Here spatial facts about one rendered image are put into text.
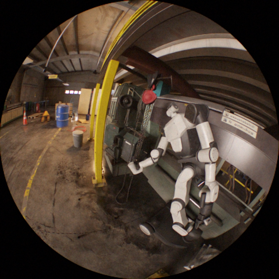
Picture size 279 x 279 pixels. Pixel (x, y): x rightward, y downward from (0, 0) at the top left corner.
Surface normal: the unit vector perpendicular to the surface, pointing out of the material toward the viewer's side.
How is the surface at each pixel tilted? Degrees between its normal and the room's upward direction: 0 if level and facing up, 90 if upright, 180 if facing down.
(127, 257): 0
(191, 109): 110
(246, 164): 90
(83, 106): 90
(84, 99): 90
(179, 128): 78
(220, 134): 90
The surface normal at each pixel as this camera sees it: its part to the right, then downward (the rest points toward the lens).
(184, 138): -0.56, 0.11
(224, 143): -0.83, 0.00
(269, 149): -0.76, -0.19
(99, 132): 0.51, 0.41
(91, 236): 0.24, -0.91
